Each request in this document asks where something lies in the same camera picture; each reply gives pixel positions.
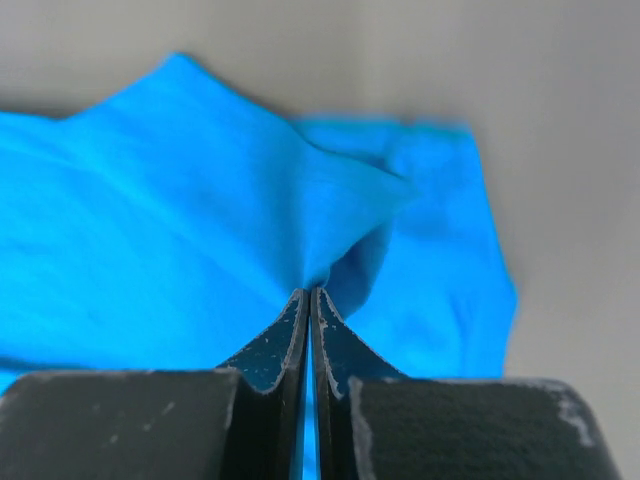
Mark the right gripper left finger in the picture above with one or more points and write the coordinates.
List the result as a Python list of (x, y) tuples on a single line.
[(241, 420)]

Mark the blue t shirt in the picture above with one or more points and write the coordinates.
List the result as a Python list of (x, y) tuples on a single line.
[(167, 226)]

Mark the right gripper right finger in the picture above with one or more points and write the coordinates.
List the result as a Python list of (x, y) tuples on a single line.
[(374, 422)]

